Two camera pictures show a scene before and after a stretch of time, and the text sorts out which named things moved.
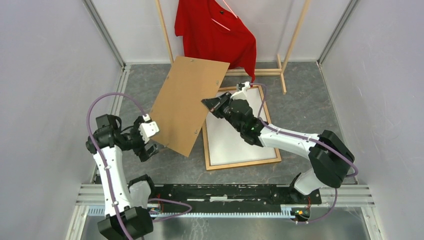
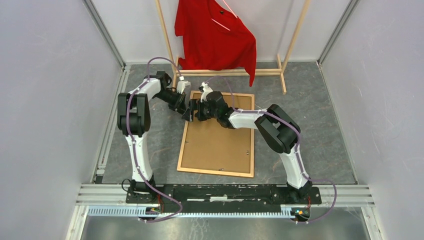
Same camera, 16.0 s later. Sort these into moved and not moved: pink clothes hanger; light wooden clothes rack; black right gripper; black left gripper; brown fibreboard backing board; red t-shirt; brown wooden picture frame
Moved: black right gripper; brown fibreboard backing board; black left gripper; brown wooden picture frame
Not moved: pink clothes hanger; light wooden clothes rack; red t-shirt
